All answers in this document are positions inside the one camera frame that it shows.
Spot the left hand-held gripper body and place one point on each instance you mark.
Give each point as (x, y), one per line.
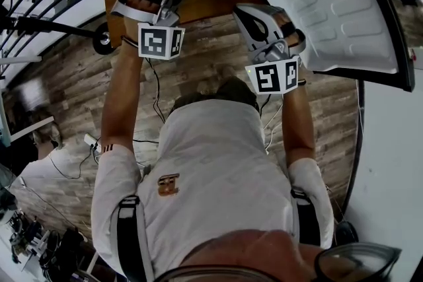
(152, 43)

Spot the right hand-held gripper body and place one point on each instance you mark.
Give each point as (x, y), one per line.
(267, 76)

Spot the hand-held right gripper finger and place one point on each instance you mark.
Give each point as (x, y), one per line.
(274, 23)
(246, 34)

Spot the person's right forearm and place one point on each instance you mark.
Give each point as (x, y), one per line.
(299, 122)

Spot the person's left forearm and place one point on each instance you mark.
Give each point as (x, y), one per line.
(122, 92)

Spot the person's right hand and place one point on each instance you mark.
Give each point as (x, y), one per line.
(281, 20)

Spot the person's dark trousers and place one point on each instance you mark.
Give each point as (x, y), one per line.
(234, 89)

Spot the person's white shirt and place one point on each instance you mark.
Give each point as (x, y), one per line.
(215, 158)

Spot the black wheeled metal rack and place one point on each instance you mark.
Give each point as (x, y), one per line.
(49, 25)

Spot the white power strip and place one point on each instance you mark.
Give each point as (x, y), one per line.
(92, 142)

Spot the white framed dark panel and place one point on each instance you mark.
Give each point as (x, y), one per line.
(29, 92)

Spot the small red object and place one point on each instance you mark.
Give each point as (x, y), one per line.
(413, 54)

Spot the person's face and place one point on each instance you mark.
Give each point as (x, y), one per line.
(257, 251)

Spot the person's eyeglasses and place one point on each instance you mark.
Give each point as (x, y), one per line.
(357, 261)

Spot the black backpack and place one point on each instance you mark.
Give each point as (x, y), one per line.
(66, 251)

